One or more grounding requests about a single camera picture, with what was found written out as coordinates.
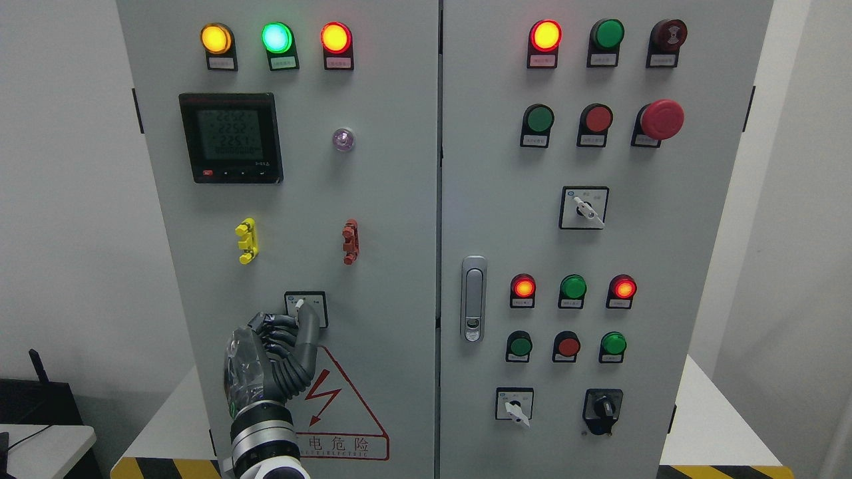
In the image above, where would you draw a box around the black knob selector switch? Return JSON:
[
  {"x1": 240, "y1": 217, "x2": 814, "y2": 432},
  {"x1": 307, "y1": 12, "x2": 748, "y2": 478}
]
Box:
[{"x1": 583, "y1": 389, "x2": 624, "y2": 436}]

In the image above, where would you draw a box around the green push button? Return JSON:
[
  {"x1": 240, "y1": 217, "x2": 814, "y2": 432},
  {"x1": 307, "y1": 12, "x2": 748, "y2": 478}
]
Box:
[
  {"x1": 519, "y1": 103, "x2": 555, "y2": 148},
  {"x1": 598, "y1": 331, "x2": 628, "y2": 364},
  {"x1": 505, "y1": 330, "x2": 533, "y2": 363}
]

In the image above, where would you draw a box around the small clear purple lamp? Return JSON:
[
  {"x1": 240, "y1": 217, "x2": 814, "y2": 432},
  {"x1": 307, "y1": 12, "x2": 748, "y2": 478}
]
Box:
[{"x1": 331, "y1": 128, "x2": 355, "y2": 152}]

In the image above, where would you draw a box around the grey robotic humanoid hand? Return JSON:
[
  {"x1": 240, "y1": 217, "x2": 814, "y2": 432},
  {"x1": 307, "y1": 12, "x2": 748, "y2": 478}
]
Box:
[{"x1": 223, "y1": 300, "x2": 321, "y2": 418}]

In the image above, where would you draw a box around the grey electrical control cabinet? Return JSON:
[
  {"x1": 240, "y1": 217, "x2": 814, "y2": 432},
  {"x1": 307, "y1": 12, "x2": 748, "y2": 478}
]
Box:
[{"x1": 116, "y1": 1, "x2": 773, "y2": 478}]

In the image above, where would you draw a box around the silver door latch handle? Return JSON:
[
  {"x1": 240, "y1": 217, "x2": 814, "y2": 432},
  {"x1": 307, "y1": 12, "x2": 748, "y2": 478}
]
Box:
[{"x1": 460, "y1": 255, "x2": 488, "y2": 343}]

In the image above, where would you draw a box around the red electrical hazard warning sticker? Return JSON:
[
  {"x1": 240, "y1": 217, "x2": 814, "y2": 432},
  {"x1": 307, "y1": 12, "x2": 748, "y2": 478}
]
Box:
[{"x1": 287, "y1": 346, "x2": 390, "y2": 461}]

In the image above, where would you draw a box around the green push button lower right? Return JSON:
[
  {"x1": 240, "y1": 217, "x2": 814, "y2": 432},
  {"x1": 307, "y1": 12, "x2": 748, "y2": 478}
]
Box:
[{"x1": 598, "y1": 331, "x2": 628, "y2": 364}]

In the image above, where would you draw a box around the green indicator top right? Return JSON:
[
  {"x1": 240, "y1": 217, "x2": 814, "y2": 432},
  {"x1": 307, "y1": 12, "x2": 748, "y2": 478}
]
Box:
[{"x1": 586, "y1": 18, "x2": 626, "y2": 68}]

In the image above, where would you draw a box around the green push button upper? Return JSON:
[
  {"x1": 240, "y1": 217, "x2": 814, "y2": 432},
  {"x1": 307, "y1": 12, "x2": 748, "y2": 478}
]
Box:
[{"x1": 519, "y1": 103, "x2": 555, "y2": 148}]

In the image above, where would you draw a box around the black digital power meter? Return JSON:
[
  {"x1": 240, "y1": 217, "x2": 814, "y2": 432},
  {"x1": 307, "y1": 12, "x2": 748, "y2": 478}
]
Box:
[{"x1": 179, "y1": 92, "x2": 285, "y2": 184}]

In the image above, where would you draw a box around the yellow terminal clip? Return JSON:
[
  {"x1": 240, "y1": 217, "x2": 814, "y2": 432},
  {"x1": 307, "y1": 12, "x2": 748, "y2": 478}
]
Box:
[{"x1": 234, "y1": 218, "x2": 259, "y2": 265}]

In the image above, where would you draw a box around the red lit indicator lower right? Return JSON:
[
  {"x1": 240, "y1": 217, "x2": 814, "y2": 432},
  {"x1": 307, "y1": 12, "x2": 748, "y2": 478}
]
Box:
[{"x1": 606, "y1": 275, "x2": 637, "y2": 309}]

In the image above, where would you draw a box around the bottom white rotary selector switch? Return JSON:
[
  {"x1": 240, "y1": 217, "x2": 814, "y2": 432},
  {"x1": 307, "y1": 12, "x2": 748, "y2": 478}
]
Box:
[{"x1": 494, "y1": 387, "x2": 534, "y2": 428}]

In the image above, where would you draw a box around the red terminal clip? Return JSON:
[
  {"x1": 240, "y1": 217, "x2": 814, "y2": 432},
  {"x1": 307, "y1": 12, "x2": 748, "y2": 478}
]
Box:
[{"x1": 341, "y1": 218, "x2": 360, "y2": 265}]

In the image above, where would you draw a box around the red lit indicator light left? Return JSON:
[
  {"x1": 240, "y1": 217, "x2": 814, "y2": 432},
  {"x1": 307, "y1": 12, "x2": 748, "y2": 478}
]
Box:
[{"x1": 320, "y1": 21, "x2": 354, "y2": 71}]

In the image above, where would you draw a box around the green indicator lower middle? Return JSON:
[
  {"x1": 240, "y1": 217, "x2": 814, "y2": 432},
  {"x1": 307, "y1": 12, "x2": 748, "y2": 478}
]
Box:
[{"x1": 558, "y1": 275, "x2": 588, "y2": 309}]

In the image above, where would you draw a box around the red lit indicator lower left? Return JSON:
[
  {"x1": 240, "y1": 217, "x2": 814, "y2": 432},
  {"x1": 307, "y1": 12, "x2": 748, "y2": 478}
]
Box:
[{"x1": 509, "y1": 273, "x2": 536, "y2": 309}]

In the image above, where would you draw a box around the green lit indicator light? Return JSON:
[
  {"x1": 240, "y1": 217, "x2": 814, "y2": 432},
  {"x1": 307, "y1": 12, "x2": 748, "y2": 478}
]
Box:
[{"x1": 261, "y1": 22, "x2": 300, "y2": 72}]

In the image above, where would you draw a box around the red push button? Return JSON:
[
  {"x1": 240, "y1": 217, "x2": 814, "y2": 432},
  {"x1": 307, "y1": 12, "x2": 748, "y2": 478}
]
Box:
[
  {"x1": 551, "y1": 331, "x2": 581, "y2": 363},
  {"x1": 576, "y1": 103, "x2": 614, "y2": 148}
]

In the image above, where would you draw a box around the dark red buzzer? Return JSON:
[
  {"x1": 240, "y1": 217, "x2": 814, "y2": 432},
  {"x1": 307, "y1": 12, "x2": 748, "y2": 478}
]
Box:
[{"x1": 646, "y1": 19, "x2": 688, "y2": 68}]

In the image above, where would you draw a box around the red push button upper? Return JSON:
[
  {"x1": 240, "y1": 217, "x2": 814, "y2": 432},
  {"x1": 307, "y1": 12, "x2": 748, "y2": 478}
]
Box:
[{"x1": 576, "y1": 103, "x2": 614, "y2": 148}]

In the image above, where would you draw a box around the yellow indicator light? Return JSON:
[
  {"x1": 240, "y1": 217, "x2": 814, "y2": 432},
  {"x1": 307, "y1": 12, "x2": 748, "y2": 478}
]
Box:
[{"x1": 200, "y1": 23, "x2": 238, "y2": 72}]

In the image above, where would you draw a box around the white platform with hazard stripes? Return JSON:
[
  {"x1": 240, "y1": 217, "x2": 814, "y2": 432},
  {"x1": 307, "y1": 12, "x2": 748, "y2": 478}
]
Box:
[{"x1": 110, "y1": 359, "x2": 793, "y2": 478}]

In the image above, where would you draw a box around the black device with antenna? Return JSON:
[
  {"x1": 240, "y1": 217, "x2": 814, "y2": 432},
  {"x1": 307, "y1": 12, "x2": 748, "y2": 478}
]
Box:
[{"x1": 1, "y1": 349, "x2": 103, "y2": 478}]

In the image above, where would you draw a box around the red push button lower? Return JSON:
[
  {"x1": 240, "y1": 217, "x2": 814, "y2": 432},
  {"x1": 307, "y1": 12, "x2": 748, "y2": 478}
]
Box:
[{"x1": 551, "y1": 331, "x2": 581, "y2": 363}]

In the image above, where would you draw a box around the door rotary selector switch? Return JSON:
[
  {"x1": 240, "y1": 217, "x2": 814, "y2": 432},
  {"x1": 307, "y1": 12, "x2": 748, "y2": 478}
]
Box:
[{"x1": 284, "y1": 291, "x2": 328, "y2": 329}]

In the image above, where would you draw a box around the white side table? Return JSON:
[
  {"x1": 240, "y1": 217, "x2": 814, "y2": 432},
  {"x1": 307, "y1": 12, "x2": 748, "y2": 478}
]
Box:
[{"x1": 1, "y1": 424, "x2": 97, "y2": 478}]

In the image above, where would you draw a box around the green push button lower left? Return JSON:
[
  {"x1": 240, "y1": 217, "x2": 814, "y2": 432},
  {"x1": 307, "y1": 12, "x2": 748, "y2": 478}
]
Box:
[{"x1": 505, "y1": 330, "x2": 533, "y2": 363}]

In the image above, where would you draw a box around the upper right rotary selector switch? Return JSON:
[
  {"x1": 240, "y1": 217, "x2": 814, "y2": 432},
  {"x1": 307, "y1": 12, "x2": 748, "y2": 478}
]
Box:
[{"x1": 558, "y1": 186, "x2": 610, "y2": 230}]

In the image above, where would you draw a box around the red emergency stop button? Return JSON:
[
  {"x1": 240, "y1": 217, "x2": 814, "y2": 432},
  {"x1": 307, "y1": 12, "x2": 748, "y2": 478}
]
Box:
[{"x1": 630, "y1": 99, "x2": 685, "y2": 148}]

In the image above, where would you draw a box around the red lit indicator top right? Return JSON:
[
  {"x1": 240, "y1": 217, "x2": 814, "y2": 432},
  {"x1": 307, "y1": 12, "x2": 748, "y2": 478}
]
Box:
[{"x1": 527, "y1": 19, "x2": 562, "y2": 69}]

